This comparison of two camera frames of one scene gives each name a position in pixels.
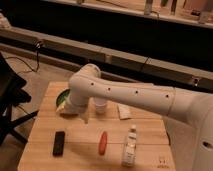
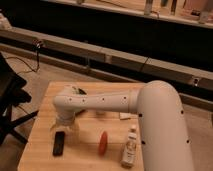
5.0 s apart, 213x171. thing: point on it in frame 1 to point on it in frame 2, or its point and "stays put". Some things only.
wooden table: [120, 140] stays put
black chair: [12, 93] stays put
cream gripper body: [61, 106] to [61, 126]
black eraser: [58, 145] stays put
